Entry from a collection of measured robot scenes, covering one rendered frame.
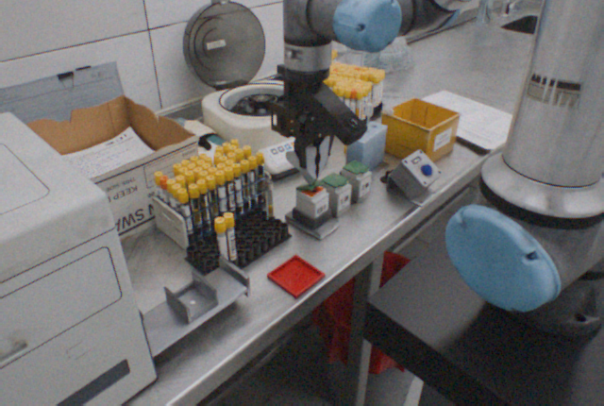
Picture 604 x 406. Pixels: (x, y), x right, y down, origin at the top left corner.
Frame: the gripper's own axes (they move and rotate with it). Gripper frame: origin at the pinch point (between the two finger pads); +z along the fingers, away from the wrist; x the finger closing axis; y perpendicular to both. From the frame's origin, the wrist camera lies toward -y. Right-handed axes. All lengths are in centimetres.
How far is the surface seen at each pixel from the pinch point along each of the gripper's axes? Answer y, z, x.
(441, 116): -1.4, 2.8, -45.1
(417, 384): -11, 98, -43
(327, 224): -2.9, 8.9, -0.6
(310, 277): -8.7, 10.1, 10.9
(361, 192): -2.0, 8.0, -12.4
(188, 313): -5.0, 4.3, 31.8
